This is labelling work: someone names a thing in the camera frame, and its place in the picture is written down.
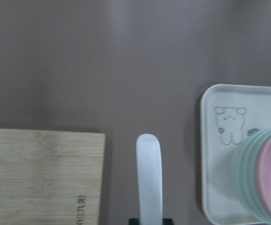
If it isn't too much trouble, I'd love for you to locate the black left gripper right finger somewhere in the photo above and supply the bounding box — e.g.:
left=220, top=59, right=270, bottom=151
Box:
left=162, top=218, right=173, bottom=225

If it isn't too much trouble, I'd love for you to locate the white serving tray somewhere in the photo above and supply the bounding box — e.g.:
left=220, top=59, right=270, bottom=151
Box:
left=200, top=84, right=271, bottom=225

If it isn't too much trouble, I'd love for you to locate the green bowl stack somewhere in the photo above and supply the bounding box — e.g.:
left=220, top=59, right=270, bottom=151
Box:
left=233, top=129, right=271, bottom=225

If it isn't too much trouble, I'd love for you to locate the white ceramic spoon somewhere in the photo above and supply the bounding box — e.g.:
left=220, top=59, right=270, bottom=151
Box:
left=136, top=134, right=163, bottom=225

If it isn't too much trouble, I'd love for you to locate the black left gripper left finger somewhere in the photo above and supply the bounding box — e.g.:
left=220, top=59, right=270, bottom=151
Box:
left=128, top=218, right=140, bottom=225

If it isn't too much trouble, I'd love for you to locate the bamboo cutting board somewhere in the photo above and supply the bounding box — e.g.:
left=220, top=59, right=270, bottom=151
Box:
left=0, top=128, right=105, bottom=225

